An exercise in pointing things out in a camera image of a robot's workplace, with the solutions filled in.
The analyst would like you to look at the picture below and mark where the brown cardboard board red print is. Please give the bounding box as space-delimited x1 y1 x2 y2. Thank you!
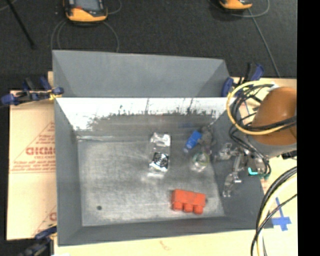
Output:
6 89 59 241

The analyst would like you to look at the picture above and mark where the grey toy figure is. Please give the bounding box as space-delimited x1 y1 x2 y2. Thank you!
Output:
199 125 217 156

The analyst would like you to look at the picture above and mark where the red toy building block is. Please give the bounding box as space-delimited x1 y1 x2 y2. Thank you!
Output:
170 188 208 216

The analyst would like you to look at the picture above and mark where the black cylinder on white bracket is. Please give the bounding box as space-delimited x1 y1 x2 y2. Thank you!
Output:
281 150 298 160

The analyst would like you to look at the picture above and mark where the blue small bottle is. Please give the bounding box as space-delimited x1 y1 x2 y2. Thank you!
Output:
182 129 203 154

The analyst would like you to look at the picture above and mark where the clear packet with metal part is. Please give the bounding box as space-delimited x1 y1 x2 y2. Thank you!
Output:
146 131 173 179

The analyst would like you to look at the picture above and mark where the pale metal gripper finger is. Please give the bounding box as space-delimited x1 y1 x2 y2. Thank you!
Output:
221 172 243 198
214 142 241 162

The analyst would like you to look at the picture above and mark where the clear glass cup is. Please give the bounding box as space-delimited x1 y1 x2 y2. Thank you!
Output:
191 151 212 173

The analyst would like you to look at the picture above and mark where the grey metal bin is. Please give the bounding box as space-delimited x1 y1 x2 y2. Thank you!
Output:
51 49 274 246

